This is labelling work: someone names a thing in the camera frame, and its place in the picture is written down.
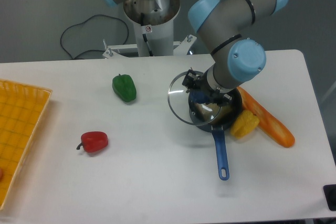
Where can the glass pot lid blue knob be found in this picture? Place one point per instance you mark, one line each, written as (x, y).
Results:
(188, 103)

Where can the yellow bell pepper toy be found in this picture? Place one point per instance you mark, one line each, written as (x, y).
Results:
(245, 123)

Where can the black device at table edge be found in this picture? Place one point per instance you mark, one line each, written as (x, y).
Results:
(330, 195)

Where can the blue handled saucepan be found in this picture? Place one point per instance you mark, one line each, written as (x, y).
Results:
(218, 133)

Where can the orange baguette toy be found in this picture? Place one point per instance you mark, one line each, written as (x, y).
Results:
(270, 125)

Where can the red bell pepper toy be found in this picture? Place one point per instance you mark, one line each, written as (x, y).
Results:
(93, 141)

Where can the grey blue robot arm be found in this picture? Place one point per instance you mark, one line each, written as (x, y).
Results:
(218, 24)

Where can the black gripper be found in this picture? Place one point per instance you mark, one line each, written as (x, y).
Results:
(194, 80)

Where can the green bell pepper toy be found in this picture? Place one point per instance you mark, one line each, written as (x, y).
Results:
(124, 87)

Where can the bagged brown bread slice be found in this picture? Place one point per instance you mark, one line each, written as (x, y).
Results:
(212, 113)

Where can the yellow plastic basket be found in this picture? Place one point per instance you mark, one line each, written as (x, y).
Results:
(22, 107)

